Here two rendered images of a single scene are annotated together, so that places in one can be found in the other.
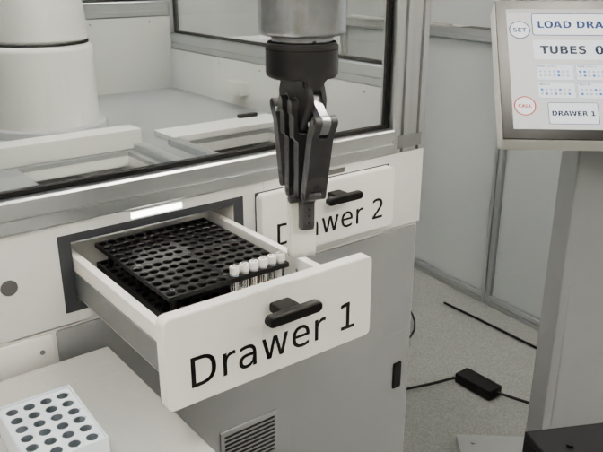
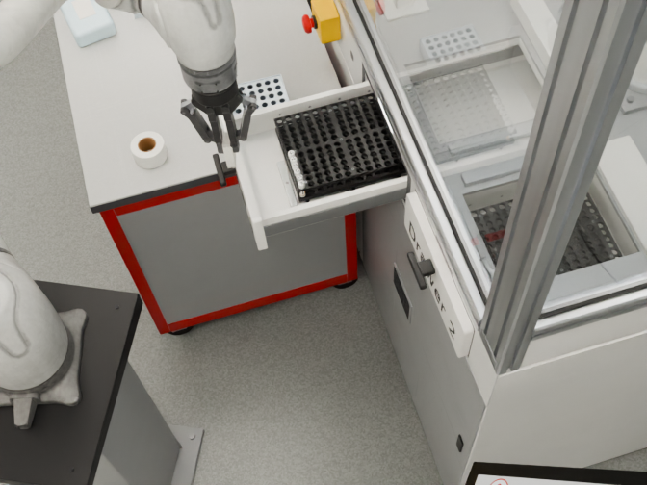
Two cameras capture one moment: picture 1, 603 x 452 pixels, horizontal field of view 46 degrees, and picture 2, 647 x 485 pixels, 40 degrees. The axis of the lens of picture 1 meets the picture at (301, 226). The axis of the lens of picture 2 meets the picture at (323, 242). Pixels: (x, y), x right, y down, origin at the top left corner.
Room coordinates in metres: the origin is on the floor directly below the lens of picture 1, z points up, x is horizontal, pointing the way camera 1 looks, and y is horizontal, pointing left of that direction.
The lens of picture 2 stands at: (1.29, -0.79, 2.26)
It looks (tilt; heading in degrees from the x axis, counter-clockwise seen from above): 60 degrees down; 116
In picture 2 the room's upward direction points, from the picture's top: 5 degrees counter-clockwise
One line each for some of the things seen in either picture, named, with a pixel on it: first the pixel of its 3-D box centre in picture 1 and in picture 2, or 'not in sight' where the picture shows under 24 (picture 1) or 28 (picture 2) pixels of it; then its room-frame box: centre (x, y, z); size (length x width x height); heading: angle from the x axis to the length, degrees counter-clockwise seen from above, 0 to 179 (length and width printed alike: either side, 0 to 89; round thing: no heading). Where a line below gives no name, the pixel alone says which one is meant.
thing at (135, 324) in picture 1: (187, 274); (346, 149); (0.91, 0.16, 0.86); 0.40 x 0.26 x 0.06; 38
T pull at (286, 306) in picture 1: (287, 308); (225, 167); (0.72, 0.02, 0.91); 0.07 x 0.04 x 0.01; 128
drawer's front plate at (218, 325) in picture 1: (274, 325); (242, 174); (0.74, 0.03, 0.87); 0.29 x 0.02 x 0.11; 128
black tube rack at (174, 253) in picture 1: (189, 273); (342, 148); (0.90, 0.15, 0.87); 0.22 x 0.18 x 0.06; 38
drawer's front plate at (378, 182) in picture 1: (329, 210); (436, 272); (1.15, -0.05, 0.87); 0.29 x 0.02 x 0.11; 128
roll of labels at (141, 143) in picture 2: not in sight; (148, 150); (0.49, 0.08, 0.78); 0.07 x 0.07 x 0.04
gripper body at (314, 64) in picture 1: (301, 83); (216, 92); (0.75, 0.00, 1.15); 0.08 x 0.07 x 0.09; 23
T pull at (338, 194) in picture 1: (339, 195); (423, 268); (1.13, -0.06, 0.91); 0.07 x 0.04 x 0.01; 128
